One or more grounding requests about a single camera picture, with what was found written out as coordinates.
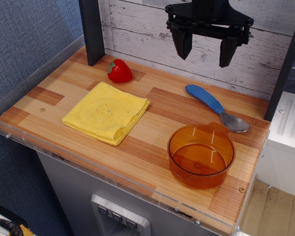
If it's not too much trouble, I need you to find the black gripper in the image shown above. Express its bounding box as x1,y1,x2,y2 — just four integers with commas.
165,0,252,68

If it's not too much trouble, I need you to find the red toy strawberry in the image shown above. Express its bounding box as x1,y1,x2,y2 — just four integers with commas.
107,59,133,83

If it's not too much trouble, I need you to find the yellow folded napkin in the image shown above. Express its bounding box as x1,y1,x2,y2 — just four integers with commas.
62,82,150,146

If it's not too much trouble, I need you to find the orange transparent plastic pot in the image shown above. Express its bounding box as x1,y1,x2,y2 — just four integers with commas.
167,122,236,189

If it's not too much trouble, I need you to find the white plastic side counter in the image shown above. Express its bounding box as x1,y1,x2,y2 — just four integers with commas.
256,92,295,195

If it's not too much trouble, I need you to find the silver toy fridge cabinet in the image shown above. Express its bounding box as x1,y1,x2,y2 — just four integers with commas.
38,153,214,236

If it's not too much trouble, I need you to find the grey water dispenser panel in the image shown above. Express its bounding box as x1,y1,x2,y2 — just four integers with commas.
91,194,151,236

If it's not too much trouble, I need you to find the black and yellow object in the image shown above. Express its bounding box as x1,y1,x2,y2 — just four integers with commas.
0,206,35,236

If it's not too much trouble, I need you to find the dark right frame post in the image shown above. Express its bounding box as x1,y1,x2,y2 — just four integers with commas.
264,0,295,122

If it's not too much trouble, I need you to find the dark frame post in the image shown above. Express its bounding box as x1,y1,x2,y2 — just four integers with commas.
264,0,295,122
79,0,105,66

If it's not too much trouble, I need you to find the blue handled metal spoon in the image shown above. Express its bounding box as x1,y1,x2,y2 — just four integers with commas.
185,85,250,133

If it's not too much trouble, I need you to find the dark left frame post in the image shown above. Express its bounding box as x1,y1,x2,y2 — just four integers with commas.
79,0,105,66

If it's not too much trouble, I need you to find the clear acrylic guard rail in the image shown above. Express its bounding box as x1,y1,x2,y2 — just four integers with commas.
0,30,270,236

